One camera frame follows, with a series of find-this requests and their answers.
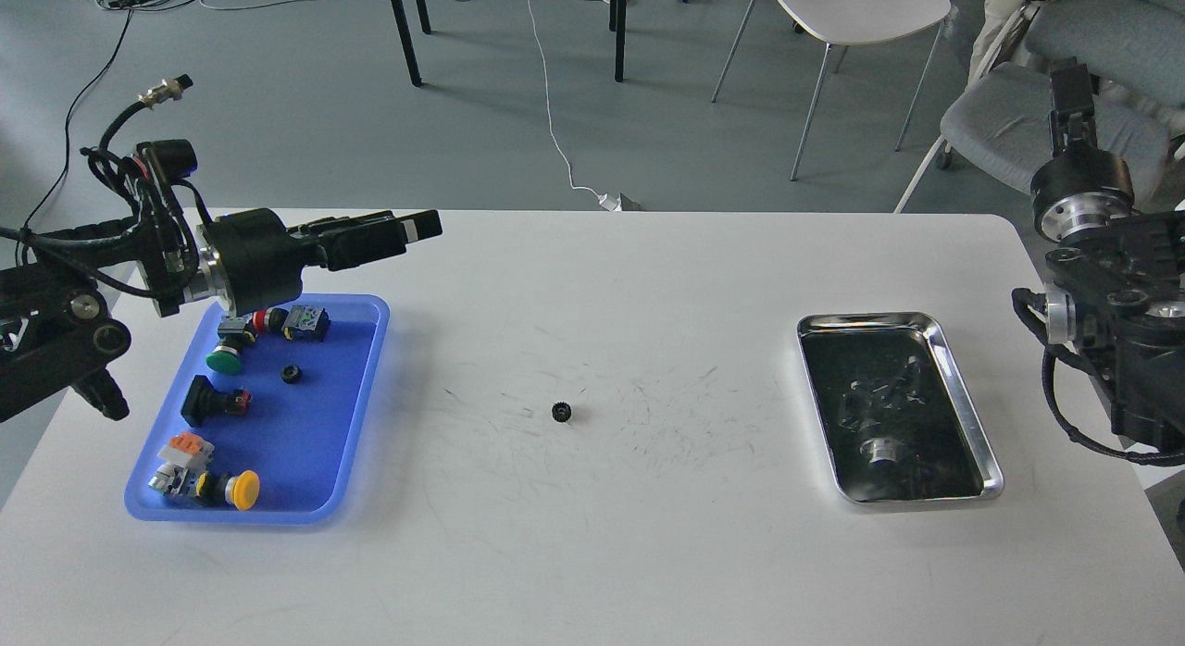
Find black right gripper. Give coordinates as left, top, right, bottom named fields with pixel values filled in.
left=1031, top=63, right=1134, bottom=242

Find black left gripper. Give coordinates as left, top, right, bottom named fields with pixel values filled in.
left=196, top=210, right=442, bottom=316

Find small black gear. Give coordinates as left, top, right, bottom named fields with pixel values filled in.
left=280, top=364, right=305, bottom=385
left=551, top=402, right=574, bottom=423

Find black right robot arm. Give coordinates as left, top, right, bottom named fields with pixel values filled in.
left=1012, top=58, right=1184, bottom=467

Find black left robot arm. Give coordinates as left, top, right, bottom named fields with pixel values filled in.
left=4, top=140, right=442, bottom=421

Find black contact block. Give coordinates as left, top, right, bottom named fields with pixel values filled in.
left=281, top=303, right=331, bottom=343

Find grey upholstered chair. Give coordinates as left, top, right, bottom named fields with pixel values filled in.
left=940, top=0, right=1181, bottom=202

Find blue plastic tray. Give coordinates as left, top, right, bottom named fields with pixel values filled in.
left=124, top=294, right=390, bottom=527

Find white plastic chair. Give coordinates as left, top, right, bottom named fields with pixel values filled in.
left=711, top=0, right=954, bottom=181

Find silver metal tray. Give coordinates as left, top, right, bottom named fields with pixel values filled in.
left=795, top=311, right=1004, bottom=506

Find black table legs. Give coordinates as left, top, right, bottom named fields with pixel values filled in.
left=385, top=0, right=630, bottom=87

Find red push button switch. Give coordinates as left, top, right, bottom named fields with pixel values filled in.
left=217, top=307, right=289, bottom=343

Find green push button switch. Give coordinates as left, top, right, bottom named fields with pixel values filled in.
left=205, top=334, right=250, bottom=375

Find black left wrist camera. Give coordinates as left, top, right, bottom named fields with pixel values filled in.
left=135, top=139, right=198, bottom=213

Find black selector switch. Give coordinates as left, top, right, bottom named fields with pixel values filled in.
left=181, top=375, right=254, bottom=428

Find orange white switch block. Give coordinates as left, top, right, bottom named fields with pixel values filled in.
left=148, top=431, right=216, bottom=497

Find yellow push button switch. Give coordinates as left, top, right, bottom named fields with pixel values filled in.
left=190, top=471, right=261, bottom=511

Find black cable on floor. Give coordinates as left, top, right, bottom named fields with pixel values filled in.
left=0, top=0, right=223, bottom=267

